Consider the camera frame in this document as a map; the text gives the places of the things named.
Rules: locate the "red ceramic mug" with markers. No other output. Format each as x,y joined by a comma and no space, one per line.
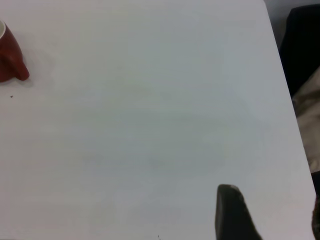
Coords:
10,57

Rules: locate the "beige cloth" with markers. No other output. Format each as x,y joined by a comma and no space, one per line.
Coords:
310,120

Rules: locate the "black background object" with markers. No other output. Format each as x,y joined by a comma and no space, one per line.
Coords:
302,45

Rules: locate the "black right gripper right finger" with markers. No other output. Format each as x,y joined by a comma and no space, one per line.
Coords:
316,227

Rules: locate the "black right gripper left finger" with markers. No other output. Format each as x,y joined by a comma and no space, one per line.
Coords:
232,217

